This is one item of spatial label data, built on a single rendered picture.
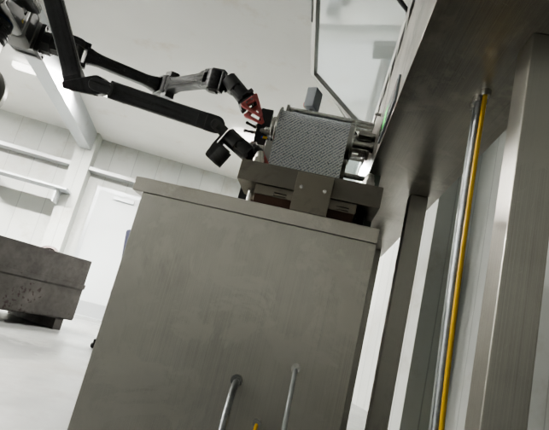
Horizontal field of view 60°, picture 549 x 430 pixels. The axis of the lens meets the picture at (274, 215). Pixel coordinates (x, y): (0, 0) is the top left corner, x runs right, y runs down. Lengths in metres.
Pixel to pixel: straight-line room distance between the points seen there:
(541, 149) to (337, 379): 0.69
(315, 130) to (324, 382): 0.80
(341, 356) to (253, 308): 0.24
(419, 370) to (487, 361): 3.32
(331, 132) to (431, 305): 2.68
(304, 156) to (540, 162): 0.90
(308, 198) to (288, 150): 0.32
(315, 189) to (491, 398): 0.75
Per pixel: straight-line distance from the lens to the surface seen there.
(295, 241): 1.21
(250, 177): 1.33
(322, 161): 1.54
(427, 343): 4.06
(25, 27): 2.07
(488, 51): 0.94
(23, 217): 8.93
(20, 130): 9.32
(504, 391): 0.73
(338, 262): 1.21
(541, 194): 0.79
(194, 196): 1.27
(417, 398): 4.06
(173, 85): 2.02
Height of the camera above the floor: 0.61
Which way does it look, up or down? 13 degrees up
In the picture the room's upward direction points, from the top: 14 degrees clockwise
